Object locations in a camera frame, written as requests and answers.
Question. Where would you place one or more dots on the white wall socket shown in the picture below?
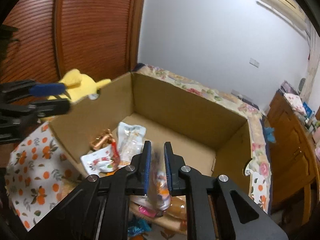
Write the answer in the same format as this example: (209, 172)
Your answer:
(254, 62)

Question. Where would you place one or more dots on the pink packet with brown sausage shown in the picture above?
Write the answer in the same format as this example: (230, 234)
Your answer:
(178, 208)

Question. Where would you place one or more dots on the red-brown slatted wardrobe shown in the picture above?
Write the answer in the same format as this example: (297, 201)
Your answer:
(100, 30)

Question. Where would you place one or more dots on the blue carton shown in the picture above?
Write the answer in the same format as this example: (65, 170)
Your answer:
(308, 109)

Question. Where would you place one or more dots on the small white and red packet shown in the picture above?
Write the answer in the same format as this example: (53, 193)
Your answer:
(96, 163)

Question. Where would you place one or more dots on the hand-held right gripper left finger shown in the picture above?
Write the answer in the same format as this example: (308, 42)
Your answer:
(148, 170)

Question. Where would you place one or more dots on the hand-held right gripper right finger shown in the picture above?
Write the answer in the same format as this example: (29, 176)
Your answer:
(168, 172)

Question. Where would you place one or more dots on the pale patterned curtain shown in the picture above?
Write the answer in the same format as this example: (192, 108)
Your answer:
(315, 62)

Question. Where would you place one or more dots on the orange and white snack packet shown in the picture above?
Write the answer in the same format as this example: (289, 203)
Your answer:
(131, 135)

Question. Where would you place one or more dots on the silver packet with orange print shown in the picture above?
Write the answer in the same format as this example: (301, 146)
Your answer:
(160, 192)

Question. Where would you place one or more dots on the teal crumpled cloth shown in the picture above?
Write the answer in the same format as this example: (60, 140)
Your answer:
(268, 133)

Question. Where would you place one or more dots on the fruit print blanket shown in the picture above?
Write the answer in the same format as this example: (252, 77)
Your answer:
(37, 175)

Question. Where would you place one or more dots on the wall air conditioner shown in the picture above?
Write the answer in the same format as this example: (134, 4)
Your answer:
(280, 1)

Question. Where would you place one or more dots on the brown cardboard box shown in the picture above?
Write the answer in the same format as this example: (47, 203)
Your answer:
(180, 110)

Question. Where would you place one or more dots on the orange foil candy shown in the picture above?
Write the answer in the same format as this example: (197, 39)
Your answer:
(102, 140)

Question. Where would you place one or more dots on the yellow plush toy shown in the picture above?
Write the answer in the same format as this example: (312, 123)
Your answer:
(80, 82)

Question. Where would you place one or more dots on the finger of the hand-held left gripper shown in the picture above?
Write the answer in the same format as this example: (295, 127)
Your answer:
(47, 89)
(52, 107)

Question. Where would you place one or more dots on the small white fan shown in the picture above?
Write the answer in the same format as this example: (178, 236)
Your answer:
(302, 85)

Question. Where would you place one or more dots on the wooden sideboard cabinet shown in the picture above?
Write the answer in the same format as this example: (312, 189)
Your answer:
(287, 150)

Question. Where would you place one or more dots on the purple patterned bag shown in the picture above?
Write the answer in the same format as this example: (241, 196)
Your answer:
(287, 87)

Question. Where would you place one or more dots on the folded floral cloth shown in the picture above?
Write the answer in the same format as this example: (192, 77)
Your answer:
(295, 102)

